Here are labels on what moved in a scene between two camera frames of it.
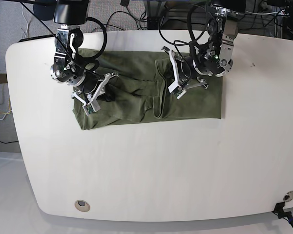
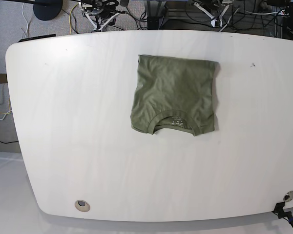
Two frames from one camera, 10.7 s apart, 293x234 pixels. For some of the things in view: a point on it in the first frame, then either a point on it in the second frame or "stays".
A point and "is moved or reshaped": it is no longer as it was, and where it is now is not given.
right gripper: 184,79 → 214,20
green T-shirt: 138,90 is moved or reshaped
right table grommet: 289,196 stays
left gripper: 92,105 → 100,16
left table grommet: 82,205 stays
